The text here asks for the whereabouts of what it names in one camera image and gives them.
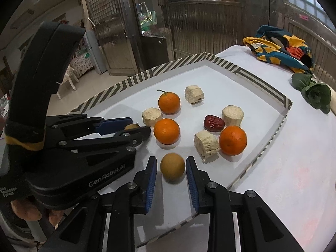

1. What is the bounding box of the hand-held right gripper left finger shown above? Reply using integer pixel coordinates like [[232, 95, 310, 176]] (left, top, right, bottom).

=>
[[39, 156, 158, 252]]

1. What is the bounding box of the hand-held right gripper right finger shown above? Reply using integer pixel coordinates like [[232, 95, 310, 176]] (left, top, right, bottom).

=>
[[186, 157, 305, 252]]

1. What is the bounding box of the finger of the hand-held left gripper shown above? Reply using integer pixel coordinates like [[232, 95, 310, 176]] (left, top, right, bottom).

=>
[[46, 114, 133, 140], [58, 126, 152, 153]]

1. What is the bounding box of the orange mandarin with stem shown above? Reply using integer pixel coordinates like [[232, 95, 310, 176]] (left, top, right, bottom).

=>
[[157, 90, 181, 115]]

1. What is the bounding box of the red date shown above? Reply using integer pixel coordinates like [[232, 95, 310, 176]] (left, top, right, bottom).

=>
[[204, 115, 226, 132]]

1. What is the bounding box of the white tray with striped rim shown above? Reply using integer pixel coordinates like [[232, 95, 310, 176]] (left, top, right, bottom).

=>
[[68, 52, 292, 248]]

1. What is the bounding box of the person's left hand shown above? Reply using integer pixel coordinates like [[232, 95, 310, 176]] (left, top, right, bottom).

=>
[[11, 199, 65, 227]]

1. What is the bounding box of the white upholstered chair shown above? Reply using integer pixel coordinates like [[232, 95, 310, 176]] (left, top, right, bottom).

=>
[[56, 66, 79, 100]]

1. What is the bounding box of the floral covered table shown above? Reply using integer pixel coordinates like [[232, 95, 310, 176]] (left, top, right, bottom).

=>
[[71, 54, 94, 79]]

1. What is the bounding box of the white refrigerator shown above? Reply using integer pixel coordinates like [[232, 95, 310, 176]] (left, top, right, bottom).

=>
[[85, 30, 108, 74]]

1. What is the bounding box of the metal lattice door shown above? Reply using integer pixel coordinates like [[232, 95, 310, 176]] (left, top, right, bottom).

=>
[[81, 0, 139, 75]]

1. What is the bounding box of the clear hanging bag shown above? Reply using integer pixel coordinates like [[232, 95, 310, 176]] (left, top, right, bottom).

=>
[[138, 3, 156, 27]]

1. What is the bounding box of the ribbed metal door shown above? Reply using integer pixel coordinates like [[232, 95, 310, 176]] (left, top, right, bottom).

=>
[[159, 0, 271, 58]]

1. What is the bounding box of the green bok choy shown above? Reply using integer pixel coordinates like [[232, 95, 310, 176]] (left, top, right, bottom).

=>
[[291, 73, 332, 114]]

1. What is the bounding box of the colourful patterned cloth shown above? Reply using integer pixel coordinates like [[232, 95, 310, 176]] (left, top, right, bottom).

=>
[[243, 25, 315, 74]]

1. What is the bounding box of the metal fence panel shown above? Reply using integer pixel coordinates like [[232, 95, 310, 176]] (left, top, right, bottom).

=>
[[285, 16, 336, 84]]

